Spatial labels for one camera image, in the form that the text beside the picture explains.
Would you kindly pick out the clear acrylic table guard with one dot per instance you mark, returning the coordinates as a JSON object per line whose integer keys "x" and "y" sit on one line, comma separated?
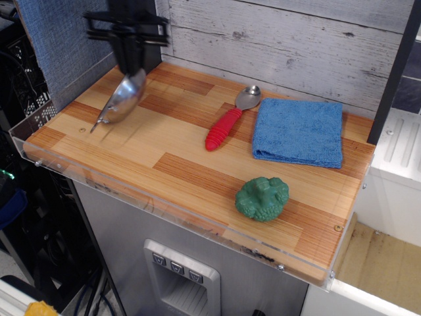
{"x": 156, "y": 161}

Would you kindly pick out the blue fabric panel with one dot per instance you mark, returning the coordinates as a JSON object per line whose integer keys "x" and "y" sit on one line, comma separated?
{"x": 69, "y": 60}

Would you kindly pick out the yellow black object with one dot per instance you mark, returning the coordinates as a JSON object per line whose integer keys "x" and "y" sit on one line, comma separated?
{"x": 40, "y": 309}

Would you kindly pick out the grey ice dispenser panel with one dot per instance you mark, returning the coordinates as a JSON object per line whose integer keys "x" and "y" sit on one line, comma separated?
{"x": 181, "y": 284}

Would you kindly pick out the dark vertical post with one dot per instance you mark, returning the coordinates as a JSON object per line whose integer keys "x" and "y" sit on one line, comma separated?
{"x": 402, "y": 56}
{"x": 154, "y": 56}

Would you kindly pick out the dark right vertical post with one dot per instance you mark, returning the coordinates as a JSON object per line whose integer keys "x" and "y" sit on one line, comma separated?
{"x": 402, "y": 56}

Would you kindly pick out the dark left vertical post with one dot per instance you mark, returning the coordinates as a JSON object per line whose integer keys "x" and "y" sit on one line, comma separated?
{"x": 154, "y": 56}

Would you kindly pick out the red handled silver spoon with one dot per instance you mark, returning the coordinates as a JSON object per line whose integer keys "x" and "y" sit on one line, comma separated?
{"x": 247, "y": 98}

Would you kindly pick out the silver toy fridge cabinet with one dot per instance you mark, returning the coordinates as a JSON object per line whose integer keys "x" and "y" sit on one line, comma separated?
{"x": 120, "y": 231}

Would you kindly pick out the black plastic crate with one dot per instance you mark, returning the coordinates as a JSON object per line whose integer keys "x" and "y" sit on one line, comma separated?
{"x": 23, "y": 86}

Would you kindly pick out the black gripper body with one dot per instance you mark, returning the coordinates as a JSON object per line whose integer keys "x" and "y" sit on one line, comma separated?
{"x": 127, "y": 18}

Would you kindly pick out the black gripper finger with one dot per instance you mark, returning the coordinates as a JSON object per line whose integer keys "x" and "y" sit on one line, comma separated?
{"x": 119, "y": 48}
{"x": 137, "y": 52}

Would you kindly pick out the blue folded cloth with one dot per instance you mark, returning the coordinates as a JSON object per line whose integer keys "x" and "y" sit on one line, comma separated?
{"x": 299, "y": 132}

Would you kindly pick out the white toy sink unit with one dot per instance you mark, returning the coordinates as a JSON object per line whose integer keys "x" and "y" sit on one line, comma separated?
{"x": 378, "y": 267}

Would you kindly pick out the silver metal bowl with handles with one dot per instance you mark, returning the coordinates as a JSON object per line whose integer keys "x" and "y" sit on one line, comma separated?
{"x": 123, "y": 100}

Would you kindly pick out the green toy broccoli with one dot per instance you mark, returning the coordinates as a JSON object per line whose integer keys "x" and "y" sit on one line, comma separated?
{"x": 262, "y": 199}

